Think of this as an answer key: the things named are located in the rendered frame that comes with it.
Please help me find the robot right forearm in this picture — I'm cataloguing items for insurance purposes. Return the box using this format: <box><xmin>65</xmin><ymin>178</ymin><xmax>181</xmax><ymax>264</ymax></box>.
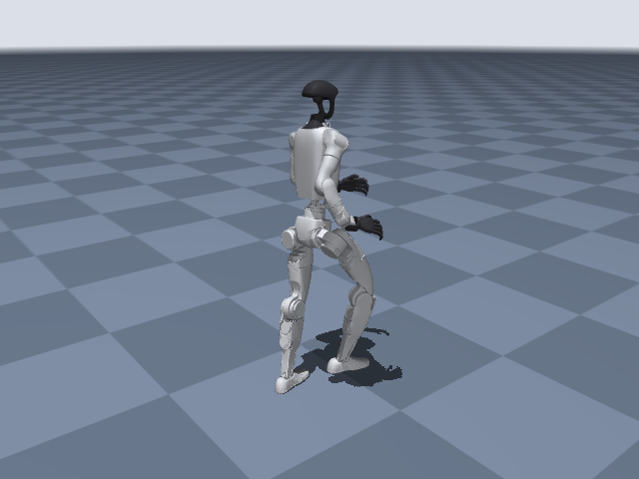
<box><xmin>321</xmin><ymin>179</ymin><xmax>356</xmax><ymax>232</ymax></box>

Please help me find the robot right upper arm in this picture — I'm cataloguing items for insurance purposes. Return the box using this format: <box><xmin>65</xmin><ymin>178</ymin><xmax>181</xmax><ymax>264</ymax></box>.
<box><xmin>315</xmin><ymin>130</ymin><xmax>348</xmax><ymax>197</ymax></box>

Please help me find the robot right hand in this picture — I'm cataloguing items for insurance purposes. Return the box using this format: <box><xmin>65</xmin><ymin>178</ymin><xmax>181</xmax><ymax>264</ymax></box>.
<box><xmin>344</xmin><ymin>215</ymin><xmax>383</xmax><ymax>240</ymax></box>

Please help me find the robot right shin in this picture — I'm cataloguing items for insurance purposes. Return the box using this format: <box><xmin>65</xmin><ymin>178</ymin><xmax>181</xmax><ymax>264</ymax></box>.
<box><xmin>337</xmin><ymin>291</ymin><xmax>375</xmax><ymax>362</ymax></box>

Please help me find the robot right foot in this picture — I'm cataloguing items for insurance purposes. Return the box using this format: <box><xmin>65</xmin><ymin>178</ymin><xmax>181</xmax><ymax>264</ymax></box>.
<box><xmin>326</xmin><ymin>356</ymin><xmax>369</xmax><ymax>373</ymax></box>

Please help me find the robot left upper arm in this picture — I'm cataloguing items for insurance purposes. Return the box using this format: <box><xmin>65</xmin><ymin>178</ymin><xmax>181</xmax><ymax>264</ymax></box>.
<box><xmin>289</xmin><ymin>132</ymin><xmax>296</xmax><ymax>185</ymax></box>

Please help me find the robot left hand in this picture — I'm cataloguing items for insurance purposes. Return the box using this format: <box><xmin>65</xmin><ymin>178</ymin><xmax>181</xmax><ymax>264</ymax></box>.
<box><xmin>337</xmin><ymin>175</ymin><xmax>368</xmax><ymax>196</ymax></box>

